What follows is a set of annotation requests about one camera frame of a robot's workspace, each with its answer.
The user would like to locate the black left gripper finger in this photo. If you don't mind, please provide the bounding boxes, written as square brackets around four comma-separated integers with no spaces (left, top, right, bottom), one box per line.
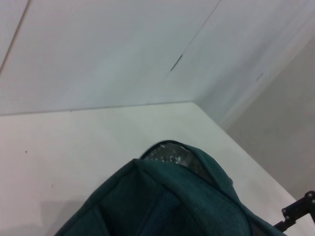
[272,190,315,234]

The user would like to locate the teal blue insulated bag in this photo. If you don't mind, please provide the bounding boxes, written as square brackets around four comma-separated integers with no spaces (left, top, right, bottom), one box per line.
[53,139,289,236]

